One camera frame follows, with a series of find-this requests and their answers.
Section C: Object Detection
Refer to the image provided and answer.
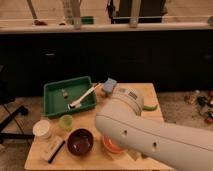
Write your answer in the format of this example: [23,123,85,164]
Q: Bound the green plastic tray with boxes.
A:
[43,76,97,119]

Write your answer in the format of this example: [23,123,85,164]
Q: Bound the green cucumber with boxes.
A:
[143,105,158,111]

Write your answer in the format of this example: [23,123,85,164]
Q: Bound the white dish brush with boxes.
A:
[68,83,101,110]

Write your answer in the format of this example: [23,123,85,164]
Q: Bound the white paper cup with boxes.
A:
[33,120,51,139]

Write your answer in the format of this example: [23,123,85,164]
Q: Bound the orange bowl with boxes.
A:
[102,136,125,154]

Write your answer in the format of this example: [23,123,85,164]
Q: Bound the wooden table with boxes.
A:
[24,83,173,171]

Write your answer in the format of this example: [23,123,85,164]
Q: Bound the green plastic cup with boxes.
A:
[59,115,72,131]

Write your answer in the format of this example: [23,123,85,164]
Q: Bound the blue sponge block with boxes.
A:
[102,78,117,96]

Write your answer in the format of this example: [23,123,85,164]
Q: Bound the green box on counter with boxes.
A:
[81,16,94,24]

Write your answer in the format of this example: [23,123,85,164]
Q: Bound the black office chair base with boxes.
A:
[0,64,35,145]

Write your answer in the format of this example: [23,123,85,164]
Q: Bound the small object in tray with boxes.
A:
[62,89,68,99]

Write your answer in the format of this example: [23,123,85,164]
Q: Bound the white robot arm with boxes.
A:
[95,87,213,171]

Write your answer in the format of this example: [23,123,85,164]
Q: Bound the dark maroon bowl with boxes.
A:
[67,128,94,156]

